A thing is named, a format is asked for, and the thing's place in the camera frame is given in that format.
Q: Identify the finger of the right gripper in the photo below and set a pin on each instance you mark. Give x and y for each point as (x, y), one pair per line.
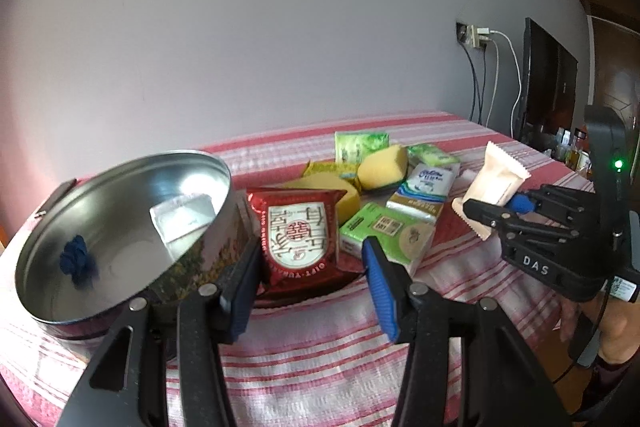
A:
(484, 218)
(567, 206)

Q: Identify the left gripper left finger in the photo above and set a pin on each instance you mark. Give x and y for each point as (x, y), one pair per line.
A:
(125, 382)

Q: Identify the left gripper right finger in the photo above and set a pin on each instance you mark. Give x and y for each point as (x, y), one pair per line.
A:
(467, 364)

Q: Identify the white silver pack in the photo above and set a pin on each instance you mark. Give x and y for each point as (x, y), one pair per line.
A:
(498, 180)

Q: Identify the blue wave tissue pack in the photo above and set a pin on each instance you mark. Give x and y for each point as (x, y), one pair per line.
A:
(424, 193)

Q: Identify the green QR tissue pack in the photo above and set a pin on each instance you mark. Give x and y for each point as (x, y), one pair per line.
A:
(404, 239)

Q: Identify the red snack packet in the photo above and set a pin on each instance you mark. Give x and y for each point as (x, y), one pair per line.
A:
(298, 230)

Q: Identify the person's right hand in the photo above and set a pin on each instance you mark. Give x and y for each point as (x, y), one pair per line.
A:
(619, 327)

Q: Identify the bottles on side table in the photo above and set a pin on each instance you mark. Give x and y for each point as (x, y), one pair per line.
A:
(572, 149)

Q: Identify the green white tissue pack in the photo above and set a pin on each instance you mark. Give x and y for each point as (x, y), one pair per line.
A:
(432, 156)

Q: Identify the blue fabric scrap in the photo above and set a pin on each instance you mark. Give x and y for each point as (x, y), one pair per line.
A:
(76, 262)

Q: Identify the round metal cookie tin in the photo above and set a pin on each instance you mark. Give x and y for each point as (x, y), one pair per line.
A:
(158, 226)

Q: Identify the black monitor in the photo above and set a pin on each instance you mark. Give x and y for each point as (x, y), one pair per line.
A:
(549, 83)

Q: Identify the small yellow sponge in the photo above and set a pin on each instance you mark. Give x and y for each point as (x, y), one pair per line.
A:
(383, 168)

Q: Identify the yellow packet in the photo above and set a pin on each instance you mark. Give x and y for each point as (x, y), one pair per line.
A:
(347, 171)

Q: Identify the green leaf tissue pack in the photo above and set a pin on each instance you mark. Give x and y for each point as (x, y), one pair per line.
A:
(353, 147)

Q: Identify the wooden door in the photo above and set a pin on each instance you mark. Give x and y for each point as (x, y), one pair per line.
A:
(613, 27)

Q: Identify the black smartphone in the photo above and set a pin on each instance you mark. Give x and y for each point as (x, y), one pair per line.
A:
(55, 196)

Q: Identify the wall power socket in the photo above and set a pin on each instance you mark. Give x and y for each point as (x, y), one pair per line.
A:
(472, 36)

